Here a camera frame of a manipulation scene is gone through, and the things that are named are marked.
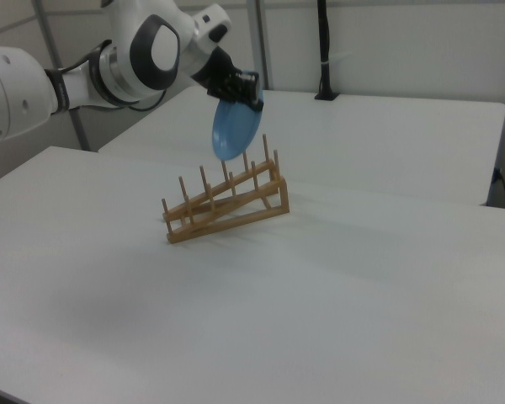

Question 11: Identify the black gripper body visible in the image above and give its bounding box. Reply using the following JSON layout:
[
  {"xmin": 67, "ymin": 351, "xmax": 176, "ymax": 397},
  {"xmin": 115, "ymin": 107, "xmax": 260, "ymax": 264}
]
[{"xmin": 204, "ymin": 45, "xmax": 262, "ymax": 106}]

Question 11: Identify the blue plate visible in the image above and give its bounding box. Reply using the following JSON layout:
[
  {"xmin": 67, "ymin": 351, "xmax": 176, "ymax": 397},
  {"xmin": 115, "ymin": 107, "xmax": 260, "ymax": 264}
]
[{"xmin": 211, "ymin": 98, "xmax": 265, "ymax": 162}]

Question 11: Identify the wooden plate rack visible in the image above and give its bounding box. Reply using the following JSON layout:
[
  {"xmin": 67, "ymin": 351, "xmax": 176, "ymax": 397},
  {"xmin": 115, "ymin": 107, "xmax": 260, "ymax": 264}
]
[{"xmin": 160, "ymin": 133, "xmax": 290, "ymax": 246}]

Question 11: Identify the black pole stand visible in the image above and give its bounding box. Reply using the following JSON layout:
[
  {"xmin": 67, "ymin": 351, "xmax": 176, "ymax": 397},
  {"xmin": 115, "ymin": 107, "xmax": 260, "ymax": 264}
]
[{"xmin": 314, "ymin": 0, "xmax": 343, "ymax": 103}]

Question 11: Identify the grey metal frame post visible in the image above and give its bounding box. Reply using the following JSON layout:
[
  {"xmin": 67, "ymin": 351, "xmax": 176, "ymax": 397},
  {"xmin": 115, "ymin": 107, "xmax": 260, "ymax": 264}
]
[
  {"xmin": 32, "ymin": 0, "xmax": 90, "ymax": 152},
  {"xmin": 247, "ymin": 0, "xmax": 275, "ymax": 92}
]

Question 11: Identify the white cable tie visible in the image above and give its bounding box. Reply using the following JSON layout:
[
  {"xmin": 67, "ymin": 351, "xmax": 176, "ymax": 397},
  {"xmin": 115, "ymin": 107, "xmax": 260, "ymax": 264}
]
[{"xmin": 321, "ymin": 50, "xmax": 353, "ymax": 69}]

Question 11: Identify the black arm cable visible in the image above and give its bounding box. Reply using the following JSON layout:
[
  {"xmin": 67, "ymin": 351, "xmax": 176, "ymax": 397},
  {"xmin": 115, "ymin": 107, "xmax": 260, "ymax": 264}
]
[{"xmin": 44, "ymin": 40, "xmax": 172, "ymax": 113}]

